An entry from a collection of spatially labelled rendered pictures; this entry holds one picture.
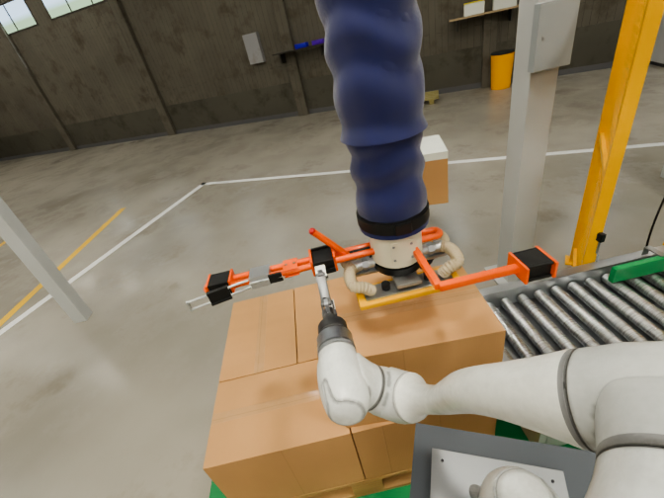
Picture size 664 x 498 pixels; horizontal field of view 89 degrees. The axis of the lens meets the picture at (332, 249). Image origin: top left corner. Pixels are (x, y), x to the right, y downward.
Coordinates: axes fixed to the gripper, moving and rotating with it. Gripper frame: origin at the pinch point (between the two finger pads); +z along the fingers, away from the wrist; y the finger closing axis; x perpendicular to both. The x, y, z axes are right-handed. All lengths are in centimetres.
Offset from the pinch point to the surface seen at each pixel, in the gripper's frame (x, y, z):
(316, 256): -0.8, -1.6, 14.6
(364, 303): 10.5, 11.1, 0.8
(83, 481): -165, 123, 33
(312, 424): -20, 69, 1
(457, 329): 39.6, 28.7, -3.1
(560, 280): 115, 66, 43
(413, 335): 24.9, 28.7, -1.1
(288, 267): -10.7, -1.3, 12.7
